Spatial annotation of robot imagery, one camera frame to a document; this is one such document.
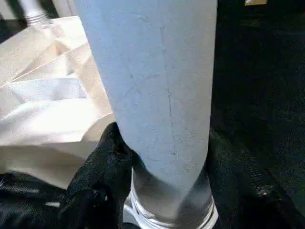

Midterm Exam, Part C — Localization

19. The black work mat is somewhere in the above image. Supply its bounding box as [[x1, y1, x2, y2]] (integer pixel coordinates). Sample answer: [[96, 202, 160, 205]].
[[0, 0, 305, 229]]

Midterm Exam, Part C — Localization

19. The white plastic table leg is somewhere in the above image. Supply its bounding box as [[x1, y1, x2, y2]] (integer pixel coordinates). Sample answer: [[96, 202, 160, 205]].
[[18, 0, 49, 27], [74, 0, 220, 229]]

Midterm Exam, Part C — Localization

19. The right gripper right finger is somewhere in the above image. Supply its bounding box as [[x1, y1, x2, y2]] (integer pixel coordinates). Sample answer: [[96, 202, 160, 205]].
[[205, 129, 305, 229]]

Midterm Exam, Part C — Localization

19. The small yellow label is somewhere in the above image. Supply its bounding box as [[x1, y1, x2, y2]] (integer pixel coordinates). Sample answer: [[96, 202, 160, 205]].
[[244, 0, 268, 6]]

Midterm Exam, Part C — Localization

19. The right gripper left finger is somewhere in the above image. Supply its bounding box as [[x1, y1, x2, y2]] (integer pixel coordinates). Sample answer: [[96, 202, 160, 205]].
[[57, 122, 136, 229]]

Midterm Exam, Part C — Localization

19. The white plastic table top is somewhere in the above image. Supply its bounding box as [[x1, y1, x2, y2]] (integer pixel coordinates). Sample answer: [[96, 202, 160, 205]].
[[0, 15, 117, 190]]

